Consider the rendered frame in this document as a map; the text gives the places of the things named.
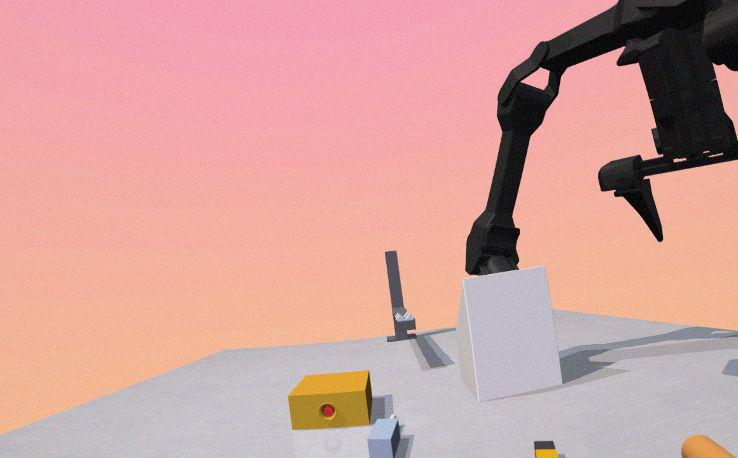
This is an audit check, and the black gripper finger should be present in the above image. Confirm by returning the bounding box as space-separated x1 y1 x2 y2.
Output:
614 178 664 242

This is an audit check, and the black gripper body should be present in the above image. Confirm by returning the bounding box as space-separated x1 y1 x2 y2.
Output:
598 80 738 192

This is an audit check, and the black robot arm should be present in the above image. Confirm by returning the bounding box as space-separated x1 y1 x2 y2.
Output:
465 0 738 276

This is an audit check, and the yellow square bar with black tip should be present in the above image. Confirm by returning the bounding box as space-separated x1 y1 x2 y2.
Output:
534 441 558 458

